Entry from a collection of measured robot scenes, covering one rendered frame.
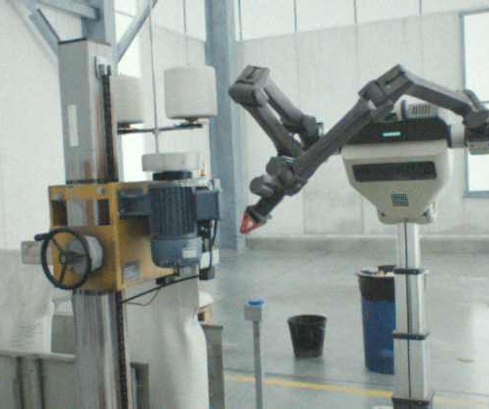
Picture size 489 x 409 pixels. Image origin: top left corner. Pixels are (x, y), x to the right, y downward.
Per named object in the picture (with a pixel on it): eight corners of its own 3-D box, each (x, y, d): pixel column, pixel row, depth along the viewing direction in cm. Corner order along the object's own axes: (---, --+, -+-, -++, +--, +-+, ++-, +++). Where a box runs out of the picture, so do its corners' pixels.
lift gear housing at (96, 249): (104, 272, 184) (102, 234, 184) (92, 275, 179) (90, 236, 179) (75, 271, 189) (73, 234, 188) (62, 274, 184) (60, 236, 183)
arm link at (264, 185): (304, 188, 201) (294, 167, 206) (282, 177, 193) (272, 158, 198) (278, 210, 206) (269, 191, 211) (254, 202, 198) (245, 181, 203)
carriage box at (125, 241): (178, 273, 212) (173, 178, 211) (117, 292, 182) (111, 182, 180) (118, 271, 223) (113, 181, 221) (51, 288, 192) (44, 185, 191)
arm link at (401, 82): (406, 77, 175) (390, 55, 181) (374, 113, 183) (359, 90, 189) (495, 112, 202) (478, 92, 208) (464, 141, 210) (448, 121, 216)
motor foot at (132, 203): (168, 215, 192) (166, 186, 191) (145, 218, 181) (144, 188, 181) (142, 215, 196) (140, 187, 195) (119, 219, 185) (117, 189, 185)
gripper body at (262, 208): (244, 209, 206) (257, 192, 204) (256, 207, 215) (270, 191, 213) (257, 223, 204) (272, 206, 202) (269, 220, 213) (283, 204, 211)
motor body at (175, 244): (211, 262, 193) (207, 180, 191) (186, 270, 179) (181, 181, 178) (169, 261, 199) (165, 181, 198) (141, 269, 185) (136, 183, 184)
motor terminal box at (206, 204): (224, 226, 193) (222, 188, 193) (222, 229, 183) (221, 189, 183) (197, 227, 194) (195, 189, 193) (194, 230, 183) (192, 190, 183)
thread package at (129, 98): (154, 125, 215) (152, 75, 214) (130, 123, 202) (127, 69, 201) (118, 128, 221) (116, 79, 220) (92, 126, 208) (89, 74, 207)
